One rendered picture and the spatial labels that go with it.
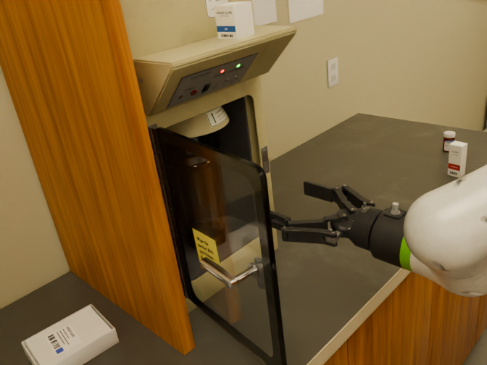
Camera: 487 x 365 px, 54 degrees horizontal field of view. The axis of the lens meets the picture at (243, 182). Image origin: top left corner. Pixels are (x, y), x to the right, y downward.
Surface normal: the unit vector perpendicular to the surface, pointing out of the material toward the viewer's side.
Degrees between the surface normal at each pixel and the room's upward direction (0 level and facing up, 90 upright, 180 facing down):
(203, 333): 0
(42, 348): 0
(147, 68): 90
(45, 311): 0
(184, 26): 90
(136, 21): 90
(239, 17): 90
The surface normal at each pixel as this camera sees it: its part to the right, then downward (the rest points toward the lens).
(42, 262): 0.72, 0.22
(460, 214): -0.36, -0.29
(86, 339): -0.12, -0.89
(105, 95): -0.69, 0.39
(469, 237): -0.07, 0.16
